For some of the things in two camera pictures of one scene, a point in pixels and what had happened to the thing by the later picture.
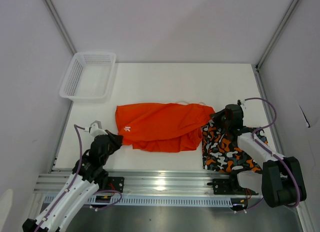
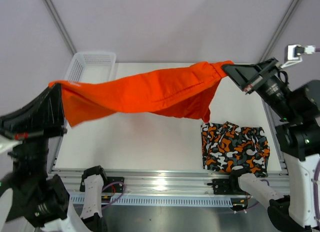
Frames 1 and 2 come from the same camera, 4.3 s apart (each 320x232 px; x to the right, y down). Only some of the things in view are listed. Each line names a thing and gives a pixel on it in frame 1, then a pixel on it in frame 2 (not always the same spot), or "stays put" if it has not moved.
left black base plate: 112,183 stays put
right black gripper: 215,117 to 241,74
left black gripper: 117,140 to 39,117
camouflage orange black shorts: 220,151 stays put
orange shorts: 170,127 to 187,91
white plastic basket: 89,79 stays put
